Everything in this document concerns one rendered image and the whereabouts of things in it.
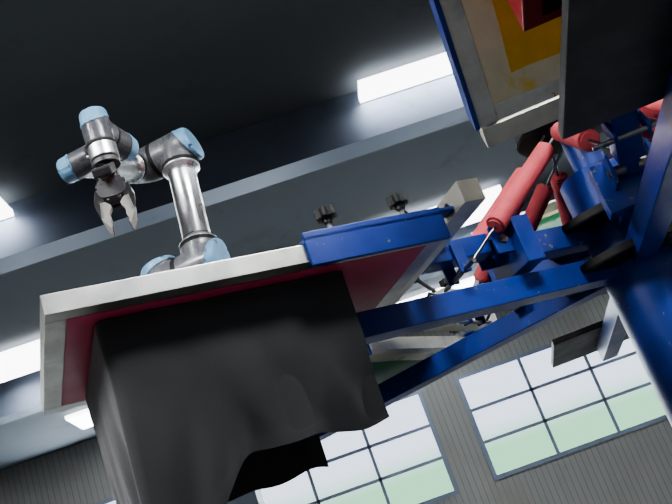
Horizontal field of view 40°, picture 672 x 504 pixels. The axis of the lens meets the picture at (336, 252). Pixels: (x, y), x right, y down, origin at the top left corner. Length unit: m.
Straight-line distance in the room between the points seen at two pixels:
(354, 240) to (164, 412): 0.48
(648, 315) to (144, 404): 1.24
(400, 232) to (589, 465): 9.54
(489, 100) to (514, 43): 0.12
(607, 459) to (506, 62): 9.68
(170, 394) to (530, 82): 0.89
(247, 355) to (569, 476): 9.60
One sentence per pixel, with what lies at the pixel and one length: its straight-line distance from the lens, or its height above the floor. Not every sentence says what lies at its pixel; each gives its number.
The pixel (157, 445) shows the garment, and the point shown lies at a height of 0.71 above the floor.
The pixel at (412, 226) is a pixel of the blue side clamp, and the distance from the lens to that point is 1.80.
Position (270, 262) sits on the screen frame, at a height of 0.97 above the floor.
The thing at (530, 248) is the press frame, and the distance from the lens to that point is 2.18.
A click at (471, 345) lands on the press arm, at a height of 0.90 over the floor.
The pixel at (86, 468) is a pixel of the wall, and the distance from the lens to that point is 11.50.
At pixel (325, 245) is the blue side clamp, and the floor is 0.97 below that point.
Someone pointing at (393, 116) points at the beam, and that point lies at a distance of 5.58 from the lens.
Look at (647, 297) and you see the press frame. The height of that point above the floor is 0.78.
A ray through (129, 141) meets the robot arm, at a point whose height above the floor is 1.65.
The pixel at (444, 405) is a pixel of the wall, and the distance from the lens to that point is 11.10.
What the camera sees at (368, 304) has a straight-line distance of 2.08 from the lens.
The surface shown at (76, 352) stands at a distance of 1.81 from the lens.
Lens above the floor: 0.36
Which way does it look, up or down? 20 degrees up
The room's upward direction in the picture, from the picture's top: 20 degrees counter-clockwise
